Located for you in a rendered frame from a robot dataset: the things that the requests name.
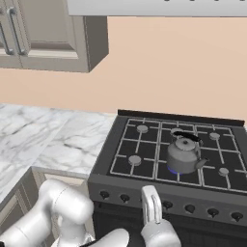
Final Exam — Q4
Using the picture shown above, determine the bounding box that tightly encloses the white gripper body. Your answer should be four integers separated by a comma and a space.
140, 184, 164, 226

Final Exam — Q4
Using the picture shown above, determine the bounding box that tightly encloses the grey metal kettle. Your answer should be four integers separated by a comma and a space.
165, 130, 209, 176

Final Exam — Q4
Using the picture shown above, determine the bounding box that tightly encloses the dark grey gas stove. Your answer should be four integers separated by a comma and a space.
87, 108, 247, 247

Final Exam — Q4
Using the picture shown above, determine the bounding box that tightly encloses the beige base cabinet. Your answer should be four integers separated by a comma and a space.
0, 166, 96, 247

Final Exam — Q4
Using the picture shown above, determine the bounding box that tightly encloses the beige cupboard door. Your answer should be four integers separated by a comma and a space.
17, 0, 90, 73
0, 0, 24, 69

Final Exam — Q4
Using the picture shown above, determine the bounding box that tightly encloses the grey range hood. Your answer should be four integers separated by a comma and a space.
66, 0, 247, 18

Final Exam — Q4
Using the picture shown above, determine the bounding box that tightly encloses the beige wall cupboard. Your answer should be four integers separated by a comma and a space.
0, 0, 110, 74

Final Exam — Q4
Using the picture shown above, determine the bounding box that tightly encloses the silver cupboard handle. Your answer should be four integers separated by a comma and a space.
0, 21, 14, 56
6, 6, 27, 57

